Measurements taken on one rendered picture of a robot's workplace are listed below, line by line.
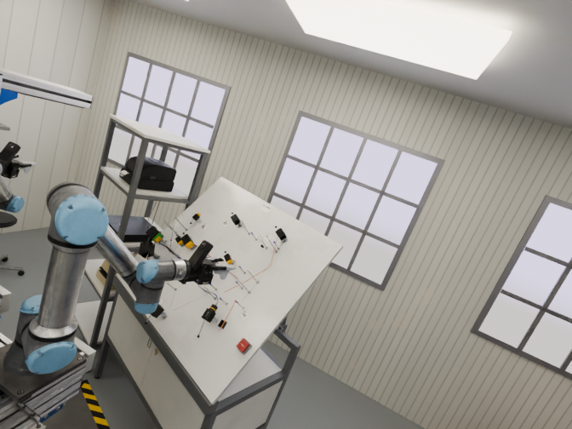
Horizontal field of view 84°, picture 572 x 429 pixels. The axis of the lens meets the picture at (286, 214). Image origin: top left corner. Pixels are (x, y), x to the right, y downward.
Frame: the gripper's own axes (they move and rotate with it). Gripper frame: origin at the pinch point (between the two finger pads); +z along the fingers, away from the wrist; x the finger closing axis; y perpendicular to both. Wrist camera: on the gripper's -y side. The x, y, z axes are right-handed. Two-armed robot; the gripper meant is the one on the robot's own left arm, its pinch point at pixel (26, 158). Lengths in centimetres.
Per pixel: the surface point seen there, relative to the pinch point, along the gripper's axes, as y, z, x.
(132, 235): 39, 50, 51
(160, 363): 75, -14, 106
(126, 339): 93, 16, 80
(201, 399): 57, -48, 128
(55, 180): 106, 252, -97
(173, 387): 76, -26, 117
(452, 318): 0, 68, 331
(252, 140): -55, 175, 99
